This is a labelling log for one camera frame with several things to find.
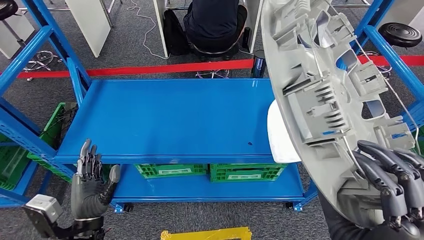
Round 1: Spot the grey plastic wheel cover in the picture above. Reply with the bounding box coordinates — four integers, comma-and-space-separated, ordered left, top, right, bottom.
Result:
260, 0, 424, 229

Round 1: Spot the dark blue metal cylinder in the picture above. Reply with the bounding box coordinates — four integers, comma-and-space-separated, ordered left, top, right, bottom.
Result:
250, 49, 267, 79

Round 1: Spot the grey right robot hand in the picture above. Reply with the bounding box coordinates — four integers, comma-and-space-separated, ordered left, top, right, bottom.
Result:
317, 139, 424, 240

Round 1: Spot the white floor cable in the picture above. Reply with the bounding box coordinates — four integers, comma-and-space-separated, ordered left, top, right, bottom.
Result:
125, 0, 172, 61

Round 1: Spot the green plastic crate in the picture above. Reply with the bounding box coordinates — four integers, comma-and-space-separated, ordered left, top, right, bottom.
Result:
27, 101, 79, 184
0, 134, 35, 192
209, 162, 289, 184
134, 163, 209, 180

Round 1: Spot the black stool chrome base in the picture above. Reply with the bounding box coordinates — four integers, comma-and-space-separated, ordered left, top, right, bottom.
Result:
190, 42, 240, 80
0, 0, 64, 82
360, 22, 424, 74

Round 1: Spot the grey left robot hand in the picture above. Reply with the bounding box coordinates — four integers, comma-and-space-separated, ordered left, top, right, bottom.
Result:
70, 139, 122, 221

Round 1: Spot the white plastic part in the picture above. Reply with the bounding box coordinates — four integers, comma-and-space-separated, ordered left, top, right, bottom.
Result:
266, 99, 302, 164

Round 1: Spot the person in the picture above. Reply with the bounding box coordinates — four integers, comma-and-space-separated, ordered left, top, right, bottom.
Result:
182, 0, 249, 54

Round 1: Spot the black backpack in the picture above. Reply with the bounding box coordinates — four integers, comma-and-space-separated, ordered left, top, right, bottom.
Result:
162, 9, 191, 57

